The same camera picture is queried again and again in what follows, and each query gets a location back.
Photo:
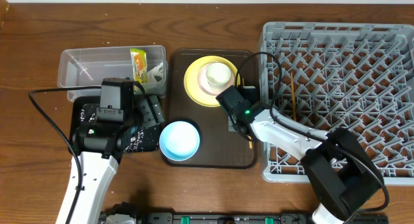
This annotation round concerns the clear plastic bin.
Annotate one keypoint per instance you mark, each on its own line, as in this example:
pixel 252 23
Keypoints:
pixel 86 67

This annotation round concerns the pink bowl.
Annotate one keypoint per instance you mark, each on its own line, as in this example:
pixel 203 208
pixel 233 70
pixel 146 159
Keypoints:
pixel 203 84

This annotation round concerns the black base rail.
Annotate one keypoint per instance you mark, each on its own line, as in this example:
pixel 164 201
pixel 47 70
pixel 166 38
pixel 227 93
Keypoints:
pixel 169 218

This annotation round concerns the grey dishwasher rack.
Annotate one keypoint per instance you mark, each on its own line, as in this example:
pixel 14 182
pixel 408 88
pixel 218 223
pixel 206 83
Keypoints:
pixel 357 76

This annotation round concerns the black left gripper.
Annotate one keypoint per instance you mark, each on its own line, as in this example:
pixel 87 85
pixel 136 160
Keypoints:
pixel 149 120

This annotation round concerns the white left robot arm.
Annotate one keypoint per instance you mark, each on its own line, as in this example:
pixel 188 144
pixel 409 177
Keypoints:
pixel 90 178

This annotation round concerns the crumpled white tissue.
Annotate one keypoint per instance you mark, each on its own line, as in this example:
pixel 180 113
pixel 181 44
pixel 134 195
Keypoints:
pixel 155 74

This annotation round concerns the wooden chopstick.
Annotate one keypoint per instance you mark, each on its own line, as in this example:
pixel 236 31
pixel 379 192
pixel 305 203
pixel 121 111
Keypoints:
pixel 250 143
pixel 293 97

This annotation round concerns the dark brown serving tray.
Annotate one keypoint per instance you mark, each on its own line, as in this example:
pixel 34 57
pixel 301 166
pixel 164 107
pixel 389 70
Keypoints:
pixel 220 147

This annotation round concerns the light blue bowl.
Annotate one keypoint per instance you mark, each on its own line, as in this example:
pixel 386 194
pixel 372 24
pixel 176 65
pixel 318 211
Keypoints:
pixel 179 141

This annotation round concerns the yellow plate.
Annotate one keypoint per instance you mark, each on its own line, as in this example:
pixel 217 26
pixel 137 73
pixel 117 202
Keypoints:
pixel 190 80

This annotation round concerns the black waste tray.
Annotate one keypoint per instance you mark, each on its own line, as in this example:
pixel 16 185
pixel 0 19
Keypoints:
pixel 84 109

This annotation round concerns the cream paper cup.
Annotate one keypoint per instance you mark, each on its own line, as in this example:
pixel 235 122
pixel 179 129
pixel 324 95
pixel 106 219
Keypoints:
pixel 218 76

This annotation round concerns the yellow snack wrapper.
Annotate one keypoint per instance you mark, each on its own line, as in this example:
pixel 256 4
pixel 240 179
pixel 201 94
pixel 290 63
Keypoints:
pixel 139 61

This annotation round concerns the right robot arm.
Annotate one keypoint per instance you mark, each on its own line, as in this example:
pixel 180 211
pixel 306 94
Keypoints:
pixel 341 174

